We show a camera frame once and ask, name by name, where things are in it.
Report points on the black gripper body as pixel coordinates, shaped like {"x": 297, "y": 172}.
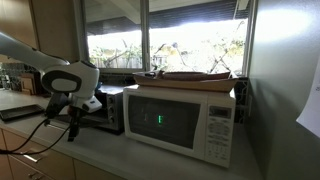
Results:
{"x": 58, "y": 105}

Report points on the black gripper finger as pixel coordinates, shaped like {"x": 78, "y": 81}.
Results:
{"x": 71, "y": 130}
{"x": 77, "y": 125}

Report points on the silver toaster oven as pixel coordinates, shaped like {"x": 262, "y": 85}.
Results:
{"x": 106, "y": 110}

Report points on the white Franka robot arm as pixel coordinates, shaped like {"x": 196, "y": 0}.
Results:
{"x": 66, "y": 80}

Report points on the white microwave oven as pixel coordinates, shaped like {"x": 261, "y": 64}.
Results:
{"x": 166, "y": 120}

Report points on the wooden cutting board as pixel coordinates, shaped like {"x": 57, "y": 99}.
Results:
{"x": 28, "y": 83}

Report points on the black flat tray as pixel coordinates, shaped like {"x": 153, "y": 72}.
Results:
{"x": 20, "y": 112}

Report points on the wooden upper cabinet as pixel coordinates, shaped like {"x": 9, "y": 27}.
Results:
{"x": 43, "y": 26}

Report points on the wooden serving tray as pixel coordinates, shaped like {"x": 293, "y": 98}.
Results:
{"x": 186, "y": 85}

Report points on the wooden plate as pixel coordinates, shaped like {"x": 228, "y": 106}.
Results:
{"x": 196, "y": 76}

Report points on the sliding window with frame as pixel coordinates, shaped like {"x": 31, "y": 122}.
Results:
{"x": 145, "y": 36}

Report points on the wall calendar with landscape photo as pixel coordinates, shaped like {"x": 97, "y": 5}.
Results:
{"x": 311, "y": 110}

